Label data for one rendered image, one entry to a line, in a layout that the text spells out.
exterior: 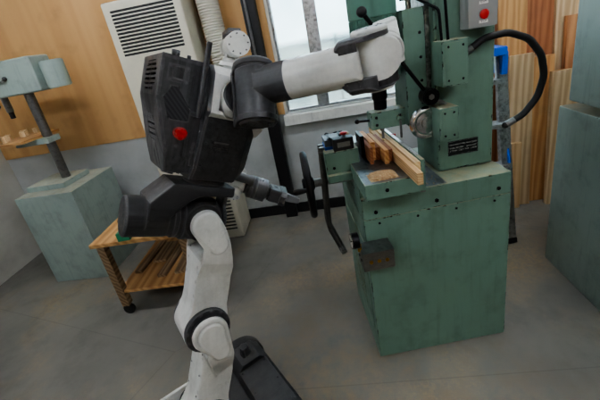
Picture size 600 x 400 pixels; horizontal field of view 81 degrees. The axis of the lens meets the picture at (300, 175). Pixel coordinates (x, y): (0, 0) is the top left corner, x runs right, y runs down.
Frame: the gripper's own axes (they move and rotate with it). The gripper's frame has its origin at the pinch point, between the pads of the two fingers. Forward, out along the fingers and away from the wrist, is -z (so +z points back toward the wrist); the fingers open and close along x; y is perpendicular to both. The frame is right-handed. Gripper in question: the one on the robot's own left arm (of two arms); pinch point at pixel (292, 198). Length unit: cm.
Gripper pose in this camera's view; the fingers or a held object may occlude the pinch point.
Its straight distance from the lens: 140.4
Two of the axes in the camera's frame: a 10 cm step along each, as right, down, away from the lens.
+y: 3.3, -9.2, -2.0
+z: -9.4, -2.9, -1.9
